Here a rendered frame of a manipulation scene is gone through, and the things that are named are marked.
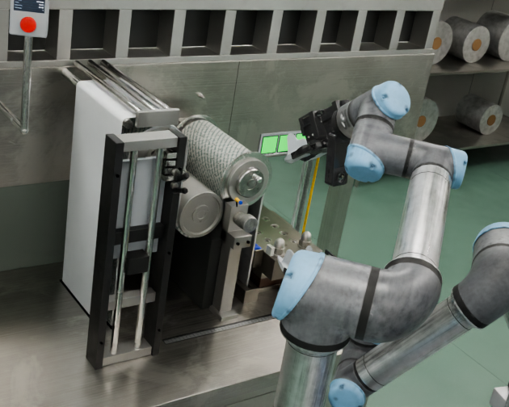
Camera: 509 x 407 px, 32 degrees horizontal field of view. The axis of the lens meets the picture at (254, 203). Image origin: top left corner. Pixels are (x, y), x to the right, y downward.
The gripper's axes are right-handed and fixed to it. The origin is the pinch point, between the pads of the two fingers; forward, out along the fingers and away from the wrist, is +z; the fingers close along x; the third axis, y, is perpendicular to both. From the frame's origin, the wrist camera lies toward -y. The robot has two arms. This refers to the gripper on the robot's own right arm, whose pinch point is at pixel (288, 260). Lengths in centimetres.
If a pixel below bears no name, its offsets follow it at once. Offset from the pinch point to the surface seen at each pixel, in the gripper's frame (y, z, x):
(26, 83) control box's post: 42, 16, 61
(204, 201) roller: 11.8, 13.6, 17.2
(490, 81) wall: -69, 279, -409
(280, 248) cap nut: -3.7, 11.3, -6.6
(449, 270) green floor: -109, 118, -215
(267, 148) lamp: 8, 45, -24
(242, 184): 16.1, 11.5, 8.5
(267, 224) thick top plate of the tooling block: -6.0, 27.5, -14.2
